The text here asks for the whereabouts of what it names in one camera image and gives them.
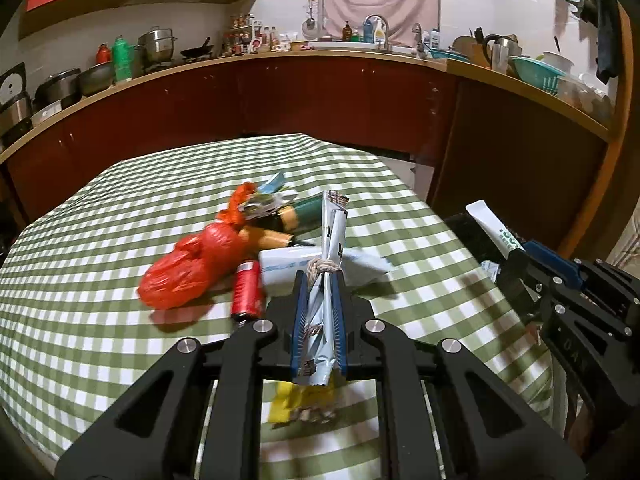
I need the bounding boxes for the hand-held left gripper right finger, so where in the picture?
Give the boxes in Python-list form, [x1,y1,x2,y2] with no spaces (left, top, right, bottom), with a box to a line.
[327,272,586,480]

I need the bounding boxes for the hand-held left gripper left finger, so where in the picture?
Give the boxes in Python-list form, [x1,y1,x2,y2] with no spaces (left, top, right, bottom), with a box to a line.
[54,270,310,480]

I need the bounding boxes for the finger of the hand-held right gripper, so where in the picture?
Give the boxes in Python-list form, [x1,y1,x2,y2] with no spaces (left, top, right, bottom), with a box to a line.
[500,250,633,343]
[522,240,640,301]

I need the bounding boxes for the white tube with green print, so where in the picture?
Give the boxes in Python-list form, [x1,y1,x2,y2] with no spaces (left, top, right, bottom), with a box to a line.
[465,200,526,261]

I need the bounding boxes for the silver wrapper bundle with twine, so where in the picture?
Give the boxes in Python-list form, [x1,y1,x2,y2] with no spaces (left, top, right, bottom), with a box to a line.
[297,190,351,388]

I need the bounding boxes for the green bottle with gold label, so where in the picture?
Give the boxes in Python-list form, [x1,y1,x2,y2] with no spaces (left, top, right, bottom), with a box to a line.
[277,195,327,236]

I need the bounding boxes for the red cylindrical can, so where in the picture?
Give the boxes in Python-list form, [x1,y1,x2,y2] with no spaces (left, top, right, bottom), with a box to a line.
[231,260,264,323]

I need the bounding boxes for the white tube with blue print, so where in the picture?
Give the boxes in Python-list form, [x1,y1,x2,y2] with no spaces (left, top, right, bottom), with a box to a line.
[257,246,321,286]

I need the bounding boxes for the pale blue wrapper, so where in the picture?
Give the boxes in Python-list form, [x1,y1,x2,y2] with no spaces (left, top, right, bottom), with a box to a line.
[344,247,397,291]

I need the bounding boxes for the yellow wrapper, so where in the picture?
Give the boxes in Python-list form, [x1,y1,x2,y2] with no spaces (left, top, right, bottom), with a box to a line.
[267,380,341,428]

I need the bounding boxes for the red orange plastic bag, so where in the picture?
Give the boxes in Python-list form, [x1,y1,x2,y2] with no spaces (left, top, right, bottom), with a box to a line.
[139,182,261,311]

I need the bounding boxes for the silver foil wrapper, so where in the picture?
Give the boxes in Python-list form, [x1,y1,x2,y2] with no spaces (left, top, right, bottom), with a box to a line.
[240,191,298,221]

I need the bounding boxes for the blue plastic wrapper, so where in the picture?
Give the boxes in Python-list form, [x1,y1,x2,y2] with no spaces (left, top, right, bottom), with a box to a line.
[259,172,287,194]

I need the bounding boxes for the teal plastic basket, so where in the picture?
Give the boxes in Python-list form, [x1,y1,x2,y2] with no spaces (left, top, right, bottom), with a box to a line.
[510,56,566,97]

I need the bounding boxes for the white bowl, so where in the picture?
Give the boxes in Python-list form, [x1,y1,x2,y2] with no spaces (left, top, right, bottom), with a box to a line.
[542,50,576,77]

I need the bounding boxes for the wooden knife block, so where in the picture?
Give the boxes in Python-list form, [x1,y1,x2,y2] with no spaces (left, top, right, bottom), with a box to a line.
[452,35,489,66]

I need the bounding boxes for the green white checkered tablecloth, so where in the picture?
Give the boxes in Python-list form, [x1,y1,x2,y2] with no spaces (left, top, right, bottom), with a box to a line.
[0,132,556,480]

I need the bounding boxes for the dark hanging cloth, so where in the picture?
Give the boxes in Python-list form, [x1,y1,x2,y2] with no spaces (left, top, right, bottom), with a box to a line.
[582,0,627,84]

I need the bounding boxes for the dark red lower cabinets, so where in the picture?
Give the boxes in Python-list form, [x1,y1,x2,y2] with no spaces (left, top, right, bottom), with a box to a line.
[0,57,612,261]

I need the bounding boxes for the wooden kitchen countertop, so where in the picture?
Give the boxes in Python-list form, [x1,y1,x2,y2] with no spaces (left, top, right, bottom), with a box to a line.
[0,50,616,166]

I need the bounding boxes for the tall curved faucet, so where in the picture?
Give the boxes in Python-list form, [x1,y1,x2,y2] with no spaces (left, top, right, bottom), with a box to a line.
[364,14,392,51]

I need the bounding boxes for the row of condiment bottles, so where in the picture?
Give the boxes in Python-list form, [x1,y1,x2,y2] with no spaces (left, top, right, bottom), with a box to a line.
[222,12,294,56]

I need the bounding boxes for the black wok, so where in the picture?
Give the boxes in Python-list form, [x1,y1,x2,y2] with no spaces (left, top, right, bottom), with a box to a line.
[180,37,216,59]

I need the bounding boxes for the steel stockpot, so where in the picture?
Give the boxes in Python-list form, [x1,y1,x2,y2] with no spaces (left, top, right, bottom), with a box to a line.
[137,27,176,66]

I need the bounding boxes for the steel mixing bowl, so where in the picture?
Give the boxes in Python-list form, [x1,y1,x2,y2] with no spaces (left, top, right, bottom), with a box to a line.
[77,61,117,97]

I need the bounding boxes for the green thermos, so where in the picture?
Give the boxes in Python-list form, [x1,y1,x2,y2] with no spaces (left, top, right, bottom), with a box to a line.
[111,36,135,83]

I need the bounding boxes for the black cooking pot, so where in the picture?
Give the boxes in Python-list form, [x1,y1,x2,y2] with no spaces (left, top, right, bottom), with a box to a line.
[35,67,82,109]

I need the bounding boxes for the silver black rice cooker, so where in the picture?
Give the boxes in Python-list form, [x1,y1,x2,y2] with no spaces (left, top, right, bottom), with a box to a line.
[0,62,34,137]

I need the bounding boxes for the wooden door frame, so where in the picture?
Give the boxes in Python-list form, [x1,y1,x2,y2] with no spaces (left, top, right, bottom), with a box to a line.
[569,0,637,261]

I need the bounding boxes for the steel kettle with black handle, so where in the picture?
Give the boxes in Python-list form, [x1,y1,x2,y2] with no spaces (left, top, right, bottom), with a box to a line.
[482,34,524,72]

